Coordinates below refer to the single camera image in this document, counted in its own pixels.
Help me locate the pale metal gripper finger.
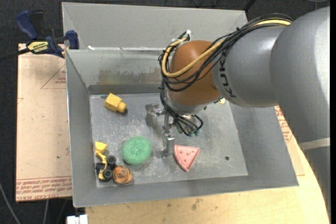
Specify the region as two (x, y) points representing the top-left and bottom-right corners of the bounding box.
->
(145, 103), (162, 126)
(161, 130), (175, 158)

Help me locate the pink watermelon slice toy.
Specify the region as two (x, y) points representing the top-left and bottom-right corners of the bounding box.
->
(173, 144), (201, 173)

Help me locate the green round sponge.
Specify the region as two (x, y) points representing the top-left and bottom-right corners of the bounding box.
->
(121, 136), (153, 166)

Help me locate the yellow block toy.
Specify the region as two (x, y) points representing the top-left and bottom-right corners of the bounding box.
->
(104, 92), (128, 114)

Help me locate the grey metal bin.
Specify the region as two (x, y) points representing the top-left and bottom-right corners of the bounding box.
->
(61, 2), (300, 208)

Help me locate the orange toy animal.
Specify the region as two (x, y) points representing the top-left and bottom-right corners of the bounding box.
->
(112, 165), (134, 185)

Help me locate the yellow and black toy digger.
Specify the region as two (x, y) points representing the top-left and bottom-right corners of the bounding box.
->
(94, 141), (118, 183)

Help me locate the brown cardboard board, red print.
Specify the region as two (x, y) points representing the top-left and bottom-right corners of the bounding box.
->
(15, 43), (306, 202)

